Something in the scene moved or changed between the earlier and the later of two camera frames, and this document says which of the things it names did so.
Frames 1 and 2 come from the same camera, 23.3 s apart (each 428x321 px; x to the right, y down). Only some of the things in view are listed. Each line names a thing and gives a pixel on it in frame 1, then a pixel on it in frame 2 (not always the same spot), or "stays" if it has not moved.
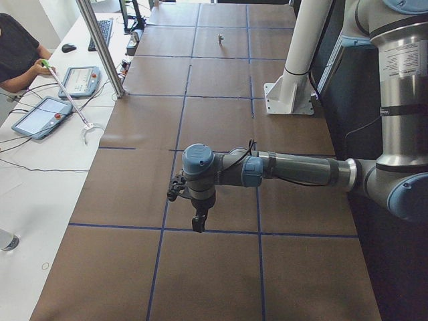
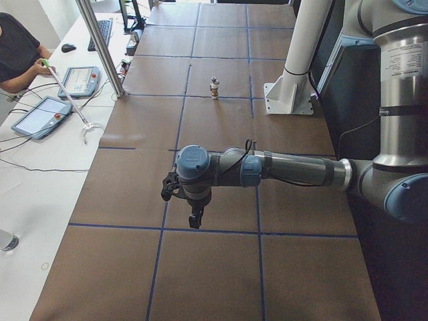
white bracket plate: (293, 92) stays
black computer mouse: (68, 47) stays
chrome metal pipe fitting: (220, 38) -> (214, 80)
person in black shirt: (20, 55) stays
